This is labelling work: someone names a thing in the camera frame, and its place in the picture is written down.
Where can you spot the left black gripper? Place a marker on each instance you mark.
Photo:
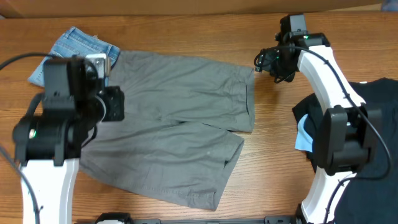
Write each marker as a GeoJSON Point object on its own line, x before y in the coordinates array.
{"type": "Point", "coordinates": [115, 97]}

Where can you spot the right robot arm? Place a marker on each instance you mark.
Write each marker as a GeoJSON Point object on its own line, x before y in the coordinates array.
{"type": "Point", "coordinates": [347, 137]}

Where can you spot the grey shorts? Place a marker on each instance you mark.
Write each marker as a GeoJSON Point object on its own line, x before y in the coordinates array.
{"type": "Point", "coordinates": [180, 138]}

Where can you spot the black t-shirt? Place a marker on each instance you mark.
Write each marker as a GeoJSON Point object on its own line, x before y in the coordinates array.
{"type": "Point", "coordinates": [364, 201]}

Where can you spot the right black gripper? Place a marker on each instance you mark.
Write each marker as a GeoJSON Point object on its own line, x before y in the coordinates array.
{"type": "Point", "coordinates": [268, 63]}

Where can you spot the folded blue denim jeans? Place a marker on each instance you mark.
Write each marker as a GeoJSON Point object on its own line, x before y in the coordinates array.
{"type": "Point", "coordinates": [76, 42]}

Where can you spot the light blue garment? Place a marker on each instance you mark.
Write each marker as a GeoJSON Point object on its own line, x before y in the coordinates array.
{"type": "Point", "coordinates": [303, 140]}

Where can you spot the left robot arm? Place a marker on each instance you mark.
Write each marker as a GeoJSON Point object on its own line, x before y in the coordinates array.
{"type": "Point", "coordinates": [59, 122]}

